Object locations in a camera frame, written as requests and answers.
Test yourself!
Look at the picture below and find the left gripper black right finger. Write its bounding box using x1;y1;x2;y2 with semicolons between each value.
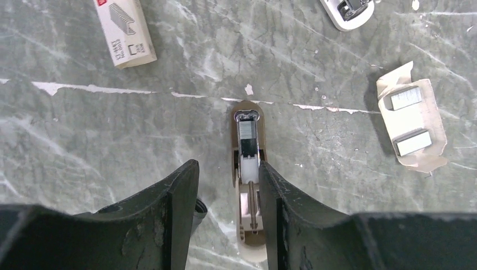
259;162;476;269

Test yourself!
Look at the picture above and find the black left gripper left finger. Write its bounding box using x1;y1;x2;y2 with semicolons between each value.
1;160;199;269

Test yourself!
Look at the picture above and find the brown stapler base part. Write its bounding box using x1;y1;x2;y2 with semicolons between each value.
231;101;267;263

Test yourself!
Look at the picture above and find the white staple box tray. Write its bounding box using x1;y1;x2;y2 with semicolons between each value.
376;61;448;173

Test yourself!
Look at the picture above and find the white staple box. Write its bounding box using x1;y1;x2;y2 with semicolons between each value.
93;0;157;69

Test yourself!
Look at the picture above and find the staple strip in tray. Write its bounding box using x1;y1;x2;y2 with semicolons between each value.
390;86;422;111
393;129;432;156

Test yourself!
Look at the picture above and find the black rubber hose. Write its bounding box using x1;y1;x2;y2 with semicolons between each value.
192;198;209;228

